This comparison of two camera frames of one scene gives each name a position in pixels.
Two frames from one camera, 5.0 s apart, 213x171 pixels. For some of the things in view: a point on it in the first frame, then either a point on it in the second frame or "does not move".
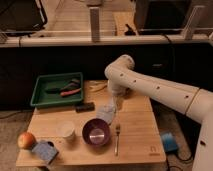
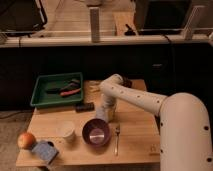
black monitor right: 161,16 does not move
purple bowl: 96,132 does not move
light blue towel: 106,112 does not move
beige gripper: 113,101 to 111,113
